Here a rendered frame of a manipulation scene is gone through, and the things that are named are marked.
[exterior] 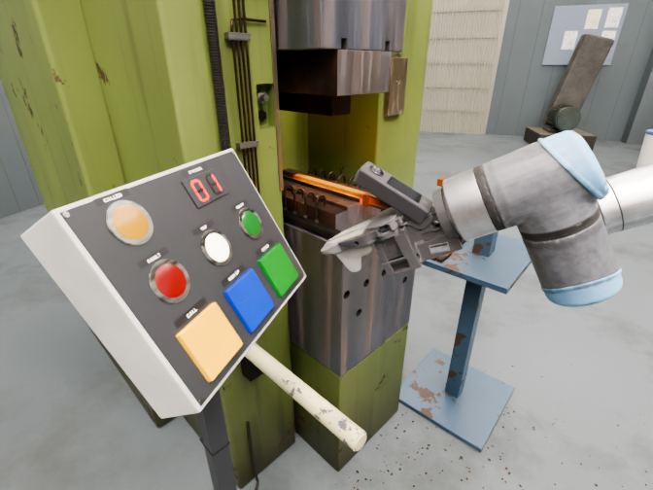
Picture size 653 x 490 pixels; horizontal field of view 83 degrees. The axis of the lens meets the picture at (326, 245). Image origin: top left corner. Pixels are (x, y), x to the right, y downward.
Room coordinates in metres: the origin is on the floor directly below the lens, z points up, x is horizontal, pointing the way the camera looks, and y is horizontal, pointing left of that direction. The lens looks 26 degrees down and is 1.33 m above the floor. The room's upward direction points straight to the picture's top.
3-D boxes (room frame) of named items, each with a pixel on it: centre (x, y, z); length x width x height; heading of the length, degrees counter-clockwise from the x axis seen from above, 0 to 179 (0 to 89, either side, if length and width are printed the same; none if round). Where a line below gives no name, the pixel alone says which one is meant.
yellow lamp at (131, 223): (0.41, 0.24, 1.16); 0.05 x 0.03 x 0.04; 135
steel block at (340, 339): (1.17, 0.02, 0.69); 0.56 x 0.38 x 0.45; 45
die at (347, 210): (1.13, 0.05, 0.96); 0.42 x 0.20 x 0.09; 45
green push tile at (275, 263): (0.57, 0.09, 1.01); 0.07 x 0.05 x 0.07; 160
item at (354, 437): (0.67, 0.08, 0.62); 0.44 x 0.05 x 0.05; 45
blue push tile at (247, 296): (0.48, 0.12, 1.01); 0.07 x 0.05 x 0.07; 160
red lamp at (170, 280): (0.40, 0.20, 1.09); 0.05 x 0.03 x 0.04; 135
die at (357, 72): (1.13, 0.05, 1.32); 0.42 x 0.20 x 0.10; 45
